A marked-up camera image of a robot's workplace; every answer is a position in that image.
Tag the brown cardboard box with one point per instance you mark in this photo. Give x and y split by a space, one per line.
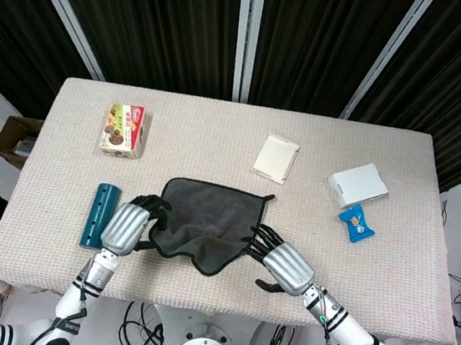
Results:
13 141

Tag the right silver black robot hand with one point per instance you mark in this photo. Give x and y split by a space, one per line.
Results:
288 266

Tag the table with beige tablecloth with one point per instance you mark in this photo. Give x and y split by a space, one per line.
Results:
237 148

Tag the teal cylinder tube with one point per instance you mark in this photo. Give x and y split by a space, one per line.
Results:
101 215

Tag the cookie snack box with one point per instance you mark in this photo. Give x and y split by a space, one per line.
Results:
125 130

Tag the blue snack packet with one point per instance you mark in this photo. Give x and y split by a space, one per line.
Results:
356 224

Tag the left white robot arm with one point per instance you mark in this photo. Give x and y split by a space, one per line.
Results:
71 300

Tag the dark grey cloth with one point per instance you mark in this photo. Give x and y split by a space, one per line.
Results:
212 220

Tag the cream flat card box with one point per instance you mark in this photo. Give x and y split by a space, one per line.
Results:
275 159

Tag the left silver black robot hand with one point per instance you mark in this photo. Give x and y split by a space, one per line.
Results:
123 226

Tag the white cardboard box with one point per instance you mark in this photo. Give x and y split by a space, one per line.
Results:
357 185

